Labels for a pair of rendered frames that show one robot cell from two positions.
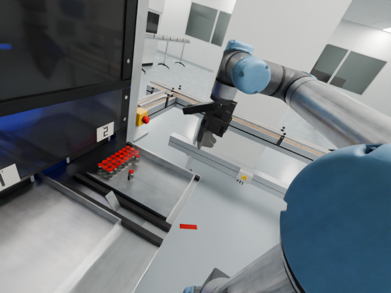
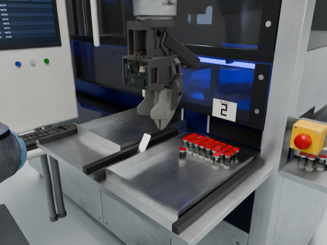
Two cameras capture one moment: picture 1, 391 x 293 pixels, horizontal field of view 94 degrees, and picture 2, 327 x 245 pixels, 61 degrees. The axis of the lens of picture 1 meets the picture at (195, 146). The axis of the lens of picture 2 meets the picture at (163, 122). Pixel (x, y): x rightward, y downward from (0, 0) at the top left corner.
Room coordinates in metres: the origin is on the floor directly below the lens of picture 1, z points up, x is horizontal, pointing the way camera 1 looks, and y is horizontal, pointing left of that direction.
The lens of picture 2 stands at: (0.86, -0.47, 1.30)
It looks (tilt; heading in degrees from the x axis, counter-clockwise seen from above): 21 degrees down; 121
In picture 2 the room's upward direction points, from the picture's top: straight up
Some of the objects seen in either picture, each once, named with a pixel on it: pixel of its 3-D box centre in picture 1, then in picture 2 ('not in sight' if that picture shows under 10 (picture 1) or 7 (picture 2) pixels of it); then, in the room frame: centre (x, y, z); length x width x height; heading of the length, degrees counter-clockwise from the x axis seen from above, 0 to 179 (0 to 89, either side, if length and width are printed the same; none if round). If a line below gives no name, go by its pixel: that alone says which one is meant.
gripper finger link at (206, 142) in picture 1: (205, 142); (149, 108); (0.56, -0.03, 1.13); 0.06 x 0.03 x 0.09; 78
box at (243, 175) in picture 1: (244, 176); not in sight; (1.32, -0.49, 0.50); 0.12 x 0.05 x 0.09; 78
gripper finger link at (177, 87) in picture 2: not in sight; (170, 86); (0.60, -0.02, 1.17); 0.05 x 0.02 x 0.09; 168
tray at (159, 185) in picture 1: (145, 177); (182, 167); (0.54, 0.15, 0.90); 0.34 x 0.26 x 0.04; 78
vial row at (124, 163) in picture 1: (124, 163); (205, 152); (0.57, 0.26, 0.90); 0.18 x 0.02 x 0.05; 168
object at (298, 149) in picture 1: (251, 127); not in sight; (1.41, -0.38, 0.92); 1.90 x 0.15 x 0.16; 78
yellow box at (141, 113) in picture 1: (138, 116); (309, 135); (0.84, 0.33, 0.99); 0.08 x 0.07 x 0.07; 78
